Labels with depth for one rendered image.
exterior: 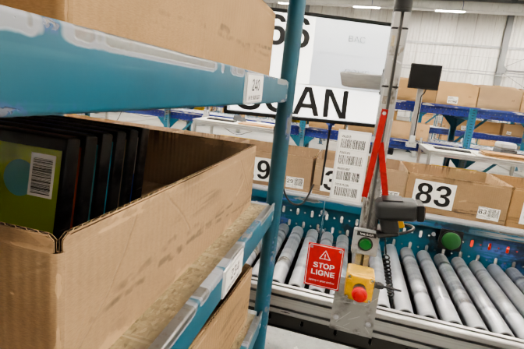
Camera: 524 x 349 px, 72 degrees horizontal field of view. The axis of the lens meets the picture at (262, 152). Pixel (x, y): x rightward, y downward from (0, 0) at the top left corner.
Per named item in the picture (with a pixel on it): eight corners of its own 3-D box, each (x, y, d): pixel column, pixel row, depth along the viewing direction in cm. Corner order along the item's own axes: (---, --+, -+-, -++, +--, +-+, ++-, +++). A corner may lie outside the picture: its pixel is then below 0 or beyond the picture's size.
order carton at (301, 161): (227, 180, 172) (230, 146, 169) (246, 169, 200) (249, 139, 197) (309, 195, 162) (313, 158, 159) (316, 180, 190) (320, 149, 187)
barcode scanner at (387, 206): (425, 243, 89) (426, 202, 87) (374, 240, 92) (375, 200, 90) (420, 234, 95) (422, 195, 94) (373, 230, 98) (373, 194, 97)
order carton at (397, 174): (310, 195, 162) (315, 157, 159) (317, 180, 190) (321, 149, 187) (402, 210, 153) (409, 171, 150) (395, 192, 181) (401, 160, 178)
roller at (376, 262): (372, 319, 105) (374, 304, 104) (366, 248, 155) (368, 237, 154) (389, 324, 104) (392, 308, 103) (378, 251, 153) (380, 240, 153)
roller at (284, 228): (249, 273, 112) (263, 282, 112) (282, 219, 162) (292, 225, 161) (242, 284, 114) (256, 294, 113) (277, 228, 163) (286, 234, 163)
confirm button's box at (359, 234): (350, 253, 97) (354, 229, 96) (350, 248, 100) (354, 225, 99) (376, 259, 96) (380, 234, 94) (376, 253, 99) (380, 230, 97)
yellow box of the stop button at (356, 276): (343, 301, 94) (347, 276, 93) (344, 285, 102) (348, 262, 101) (401, 315, 91) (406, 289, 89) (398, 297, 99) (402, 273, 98)
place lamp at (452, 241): (440, 248, 144) (444, 231, 143) (440, 247, 145) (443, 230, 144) (459, 252, 142) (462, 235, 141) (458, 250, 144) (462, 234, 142)
